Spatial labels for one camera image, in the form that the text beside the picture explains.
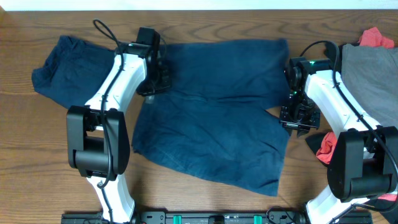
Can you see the red garment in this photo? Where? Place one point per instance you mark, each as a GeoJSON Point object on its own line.
{"type": "Point", "coordinates": [370, 38]}

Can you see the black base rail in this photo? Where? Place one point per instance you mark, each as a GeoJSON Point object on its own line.
{"type": "Point", "coordinates": [277, 217]}

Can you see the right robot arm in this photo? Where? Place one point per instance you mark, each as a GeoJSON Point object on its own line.
{"type": "Point", "coordinates": [363, 165]}

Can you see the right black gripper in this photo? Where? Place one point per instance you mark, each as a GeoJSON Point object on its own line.
{"type": "Point", "coordinates": [288, 124]}

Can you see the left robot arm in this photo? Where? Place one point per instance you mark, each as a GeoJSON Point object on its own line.
{"type": "Point", "coordinates": [98, 143]}

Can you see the grey shorts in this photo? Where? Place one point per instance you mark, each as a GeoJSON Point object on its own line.
{"type": "Point", "coordinates": [370, 75]}

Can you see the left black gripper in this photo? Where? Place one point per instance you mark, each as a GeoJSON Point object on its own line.
{"type": "Point", "coordinates": [164, 83]}

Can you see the blue denim shorts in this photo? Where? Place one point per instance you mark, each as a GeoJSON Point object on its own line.
{"type": "Point", "coordinates": [214, 121]}

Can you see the dark navy garment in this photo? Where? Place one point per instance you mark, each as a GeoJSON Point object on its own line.
{"type": "Point", "coordinates": [73, 72]}

